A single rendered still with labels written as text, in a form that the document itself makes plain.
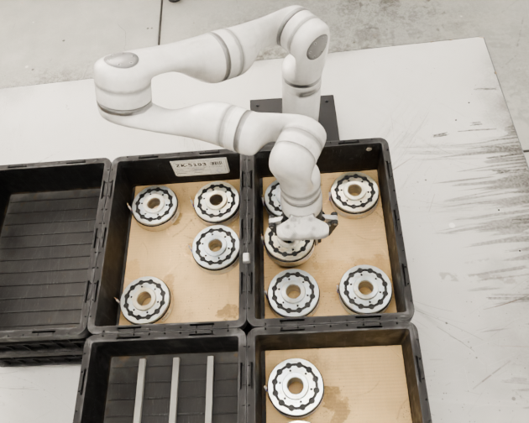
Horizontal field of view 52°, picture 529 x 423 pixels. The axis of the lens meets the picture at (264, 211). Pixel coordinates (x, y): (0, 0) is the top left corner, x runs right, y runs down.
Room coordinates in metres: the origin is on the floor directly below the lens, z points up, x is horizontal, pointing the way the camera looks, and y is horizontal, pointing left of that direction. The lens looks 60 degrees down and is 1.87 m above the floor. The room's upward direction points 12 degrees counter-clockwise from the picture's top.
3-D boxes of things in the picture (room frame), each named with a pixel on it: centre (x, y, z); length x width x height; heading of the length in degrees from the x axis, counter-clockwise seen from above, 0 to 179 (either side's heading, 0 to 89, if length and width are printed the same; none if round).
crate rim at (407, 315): (0.48, -0.11, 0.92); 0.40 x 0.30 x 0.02; 170
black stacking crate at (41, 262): (0.58, 0.48, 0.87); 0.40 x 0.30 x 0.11; 170
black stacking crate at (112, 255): (0.53, 0.19, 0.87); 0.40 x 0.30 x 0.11; 170
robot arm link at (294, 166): (0.48, -0.06, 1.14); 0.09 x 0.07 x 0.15; 146
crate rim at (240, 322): (0.53, 0.19, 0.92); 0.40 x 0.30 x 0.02; 170
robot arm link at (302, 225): (0.47, -0.07, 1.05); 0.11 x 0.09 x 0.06; 170
